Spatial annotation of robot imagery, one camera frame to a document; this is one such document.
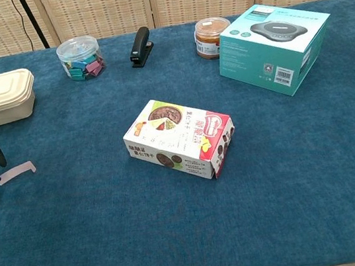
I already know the white red cookie box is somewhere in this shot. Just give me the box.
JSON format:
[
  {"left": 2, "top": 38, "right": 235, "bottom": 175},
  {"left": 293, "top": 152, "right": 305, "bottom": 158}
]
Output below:
[{"left": 117, "top": 87, "right": 243, "bottom": 192}]

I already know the clear jar of binder clips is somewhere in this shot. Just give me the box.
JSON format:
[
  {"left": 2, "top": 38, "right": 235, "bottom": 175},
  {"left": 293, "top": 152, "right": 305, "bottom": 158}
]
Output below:
[{"left": 54, "top": 33, "right": 108, "bottom": 85}]

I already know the thin black hanging cable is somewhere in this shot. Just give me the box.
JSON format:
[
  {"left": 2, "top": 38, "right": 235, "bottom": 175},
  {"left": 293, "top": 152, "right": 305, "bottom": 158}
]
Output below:
[{"left": 10, "top": 0, "right": 36, "bottom": 54}]

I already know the black stapler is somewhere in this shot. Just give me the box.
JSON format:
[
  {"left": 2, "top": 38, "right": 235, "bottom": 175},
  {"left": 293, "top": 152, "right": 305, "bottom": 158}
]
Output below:
[{"left": 125, "top": 25, "right": 157, "bottom": 69}]

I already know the clear jar with orange contents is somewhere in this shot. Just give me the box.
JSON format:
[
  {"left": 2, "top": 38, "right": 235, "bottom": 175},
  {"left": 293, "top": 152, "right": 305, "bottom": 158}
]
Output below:
[{"left": 192, "top": 14, "right": 237, "bottom": 62}]

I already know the black tripod stand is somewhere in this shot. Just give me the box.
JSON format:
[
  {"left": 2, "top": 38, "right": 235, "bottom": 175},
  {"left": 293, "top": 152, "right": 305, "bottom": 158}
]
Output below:
[{"left": 17, "top": 0, "right": 51, "bottom": 53}]

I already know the teal speakerphone box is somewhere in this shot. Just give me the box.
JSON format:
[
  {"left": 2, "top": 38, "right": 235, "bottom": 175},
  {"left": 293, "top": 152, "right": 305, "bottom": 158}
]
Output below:
[{"left": 210, "top": 0, "right": 342, "bottom": 107}]

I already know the blue tablecloth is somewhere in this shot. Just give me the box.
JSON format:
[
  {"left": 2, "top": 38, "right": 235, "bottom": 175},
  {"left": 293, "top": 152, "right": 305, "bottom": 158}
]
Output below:
[{"left": 0, "top": 0, "right": 355, "bottom": 266}]

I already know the pink paper strip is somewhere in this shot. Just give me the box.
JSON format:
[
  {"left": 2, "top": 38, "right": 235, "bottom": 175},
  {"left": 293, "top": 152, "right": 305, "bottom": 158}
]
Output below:
[{"left": 0, "top": 159, "right": 39, "bottom": 186}]

